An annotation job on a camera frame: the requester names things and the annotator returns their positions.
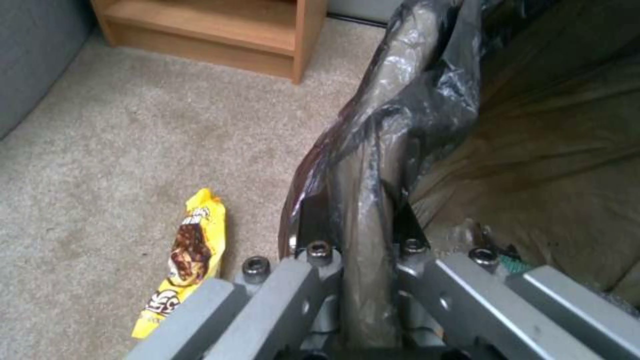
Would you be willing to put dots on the trash bin with black liner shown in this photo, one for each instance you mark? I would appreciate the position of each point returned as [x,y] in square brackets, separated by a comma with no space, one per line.
[450,123]

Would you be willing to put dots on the grey fabric sofa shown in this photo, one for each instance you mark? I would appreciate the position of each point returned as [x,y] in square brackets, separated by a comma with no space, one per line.
[35,56]

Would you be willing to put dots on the yellow snack wrapper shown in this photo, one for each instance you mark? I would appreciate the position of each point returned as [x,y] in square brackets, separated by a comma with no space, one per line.
[187,262]

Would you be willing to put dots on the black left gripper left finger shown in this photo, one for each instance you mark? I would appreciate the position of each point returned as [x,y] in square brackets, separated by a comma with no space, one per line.
[280,296]

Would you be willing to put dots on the wooden shelf cabinet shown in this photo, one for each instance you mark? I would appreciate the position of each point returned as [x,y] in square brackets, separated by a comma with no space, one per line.
[215,33]

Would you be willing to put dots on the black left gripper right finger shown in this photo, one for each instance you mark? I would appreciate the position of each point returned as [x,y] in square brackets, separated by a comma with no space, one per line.
[480,300]

